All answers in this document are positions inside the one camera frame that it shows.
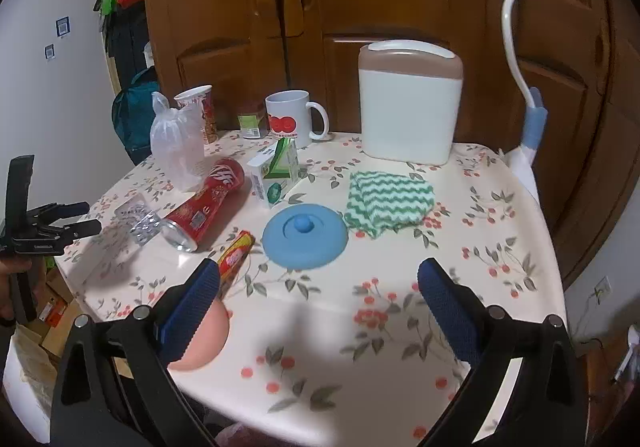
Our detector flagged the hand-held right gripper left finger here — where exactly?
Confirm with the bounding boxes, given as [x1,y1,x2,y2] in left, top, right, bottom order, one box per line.
[50,257,223,447]

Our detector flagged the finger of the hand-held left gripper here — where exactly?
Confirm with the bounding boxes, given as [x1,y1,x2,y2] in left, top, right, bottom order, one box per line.
[47,220,103,241]
[29,201,91,224]

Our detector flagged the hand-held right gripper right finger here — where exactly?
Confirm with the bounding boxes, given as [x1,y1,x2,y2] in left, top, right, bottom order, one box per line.
[417,257,587,447]

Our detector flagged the pink round ball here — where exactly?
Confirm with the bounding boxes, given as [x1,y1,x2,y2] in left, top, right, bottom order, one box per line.
[167,299,232,373]

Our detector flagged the silver blister pack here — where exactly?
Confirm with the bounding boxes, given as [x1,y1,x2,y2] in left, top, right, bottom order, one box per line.
[114,194,163,248]

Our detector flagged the red yellow snack wrapper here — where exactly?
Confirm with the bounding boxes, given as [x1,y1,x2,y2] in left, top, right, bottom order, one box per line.
[216,230,257,300]

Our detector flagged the red chip can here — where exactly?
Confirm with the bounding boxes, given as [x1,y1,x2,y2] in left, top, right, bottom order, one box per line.
[162,158,247,253]

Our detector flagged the clear plastic bag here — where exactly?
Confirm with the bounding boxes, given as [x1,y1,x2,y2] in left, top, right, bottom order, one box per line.
[150,91,206,193]

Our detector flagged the green zigzag cloth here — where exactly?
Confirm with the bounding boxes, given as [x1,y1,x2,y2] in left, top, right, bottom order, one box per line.
[344,170,435,239]

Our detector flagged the blue round silicone lid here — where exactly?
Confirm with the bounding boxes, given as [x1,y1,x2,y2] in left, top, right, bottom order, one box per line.
[262,204,349,271]

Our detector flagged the green white drink carton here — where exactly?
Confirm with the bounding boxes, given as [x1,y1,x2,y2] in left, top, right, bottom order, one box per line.
[247,137,301,209]

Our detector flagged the person's left hand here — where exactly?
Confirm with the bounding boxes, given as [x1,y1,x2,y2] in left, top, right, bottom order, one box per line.
[0,257,32,328]

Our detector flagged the cardboard boxes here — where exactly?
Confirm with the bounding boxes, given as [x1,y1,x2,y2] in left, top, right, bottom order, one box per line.
[37,252,83,358]

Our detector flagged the floral tablecloth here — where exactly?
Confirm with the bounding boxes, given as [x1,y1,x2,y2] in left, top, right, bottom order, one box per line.
[52,130,568,443]

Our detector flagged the teal backpack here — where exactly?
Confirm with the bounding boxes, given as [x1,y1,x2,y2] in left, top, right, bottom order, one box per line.
[111,67,161,165]

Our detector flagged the white plastic sack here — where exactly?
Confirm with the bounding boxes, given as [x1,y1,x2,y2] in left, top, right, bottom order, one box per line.
[0,327,57,410]

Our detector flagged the printed paper cup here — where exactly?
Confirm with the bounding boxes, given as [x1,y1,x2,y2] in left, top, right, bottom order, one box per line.
[174,86,218,145]

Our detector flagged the dark hanging clothes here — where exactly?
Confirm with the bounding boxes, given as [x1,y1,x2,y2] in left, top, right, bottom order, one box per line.
[102,12,151,93]

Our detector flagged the small green label jar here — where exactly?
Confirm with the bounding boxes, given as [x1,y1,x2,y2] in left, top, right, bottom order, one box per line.
[237,103,268,140]

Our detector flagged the white bin brown lid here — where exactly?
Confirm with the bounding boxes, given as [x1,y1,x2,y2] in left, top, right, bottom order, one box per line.
[357,40,463,165]

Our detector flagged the white mug red print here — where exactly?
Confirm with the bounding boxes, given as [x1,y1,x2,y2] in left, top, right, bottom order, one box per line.
[265,90,331,148]

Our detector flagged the white gooseneck phone holder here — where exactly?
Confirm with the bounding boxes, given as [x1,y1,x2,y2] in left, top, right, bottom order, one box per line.
[500,0,549,208]

